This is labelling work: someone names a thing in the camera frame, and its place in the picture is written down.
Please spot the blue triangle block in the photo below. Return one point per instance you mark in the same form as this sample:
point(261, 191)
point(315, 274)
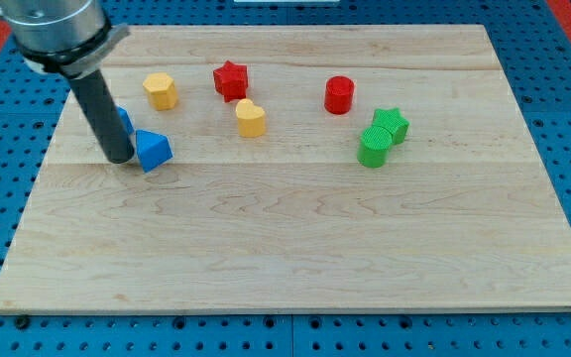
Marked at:
point(153, 149)

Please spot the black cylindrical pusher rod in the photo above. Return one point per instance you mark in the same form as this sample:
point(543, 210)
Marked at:
point(97, 104)

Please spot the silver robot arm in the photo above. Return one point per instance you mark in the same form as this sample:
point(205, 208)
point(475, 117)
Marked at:
point(68, 37)

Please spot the yellow heart block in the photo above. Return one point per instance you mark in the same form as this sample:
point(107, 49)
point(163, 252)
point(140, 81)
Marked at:
point(251, 119)

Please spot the wooden board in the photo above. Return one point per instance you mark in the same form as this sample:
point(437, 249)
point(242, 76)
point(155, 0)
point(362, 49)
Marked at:
point(461, 218)

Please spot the green cylinder block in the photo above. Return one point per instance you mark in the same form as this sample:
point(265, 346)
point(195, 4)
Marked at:
point(375, 143)

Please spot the red cylinder block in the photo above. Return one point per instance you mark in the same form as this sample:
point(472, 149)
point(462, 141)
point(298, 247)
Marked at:
point(339, 91)

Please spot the red star block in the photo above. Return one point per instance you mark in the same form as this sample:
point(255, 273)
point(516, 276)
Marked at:
point(231, 81)

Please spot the green star block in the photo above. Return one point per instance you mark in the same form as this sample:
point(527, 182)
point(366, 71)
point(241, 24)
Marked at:
point(393, 121)

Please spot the yellow hexagon block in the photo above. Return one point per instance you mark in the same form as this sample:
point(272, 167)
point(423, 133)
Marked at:
point(161, 91)

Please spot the blue cube block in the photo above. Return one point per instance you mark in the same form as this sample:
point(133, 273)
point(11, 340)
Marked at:
point(126, 119)

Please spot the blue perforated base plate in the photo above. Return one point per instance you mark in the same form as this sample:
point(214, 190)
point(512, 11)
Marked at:
point(533, 41)

